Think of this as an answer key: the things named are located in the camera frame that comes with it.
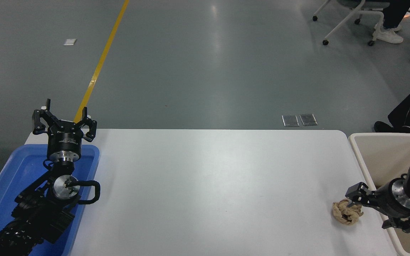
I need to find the tan paper ball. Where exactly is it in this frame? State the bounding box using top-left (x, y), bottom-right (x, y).
top-left (332, 199), bottom-right (364, 226)

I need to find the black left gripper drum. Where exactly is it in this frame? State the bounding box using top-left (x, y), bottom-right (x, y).
top-left (47, 122), bottom-right (83, 154)

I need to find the metal floor plate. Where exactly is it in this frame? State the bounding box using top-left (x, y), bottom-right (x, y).
top-left (282, 114), bottom-right (300, 127)
top-left (299, 113), bottom-right (318, 126)

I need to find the white office chair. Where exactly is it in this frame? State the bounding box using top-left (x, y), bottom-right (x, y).
top-left (312, 0), bottom-right (393, 47)

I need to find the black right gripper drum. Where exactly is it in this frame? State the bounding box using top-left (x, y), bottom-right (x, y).
top-left (372, 182), bottom-right (410, 219)

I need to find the large pale plastic bin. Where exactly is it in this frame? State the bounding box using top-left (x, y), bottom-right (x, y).
top-left (348, 132), bottom-right (410, 256)

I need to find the blue plastic tray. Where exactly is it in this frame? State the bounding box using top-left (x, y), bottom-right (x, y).
top-left (0, 144), bottom-right (100, 256)

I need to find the seated person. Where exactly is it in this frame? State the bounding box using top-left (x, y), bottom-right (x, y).
top-left (373, 0), bottom-right (410, 44)

